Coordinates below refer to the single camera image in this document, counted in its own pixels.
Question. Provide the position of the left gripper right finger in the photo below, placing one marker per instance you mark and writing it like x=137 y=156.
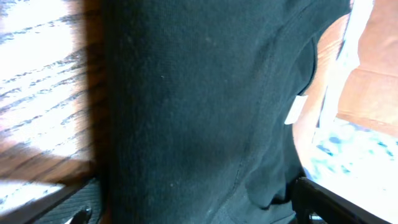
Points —
x=309 y=198

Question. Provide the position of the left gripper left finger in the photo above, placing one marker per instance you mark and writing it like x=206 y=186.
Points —
x=76 y=203

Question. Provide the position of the black t-shirt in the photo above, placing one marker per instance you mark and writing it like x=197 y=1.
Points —
x=199 y=93

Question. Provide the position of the folded beige cloth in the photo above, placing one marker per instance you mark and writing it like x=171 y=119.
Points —
x=346 y=61

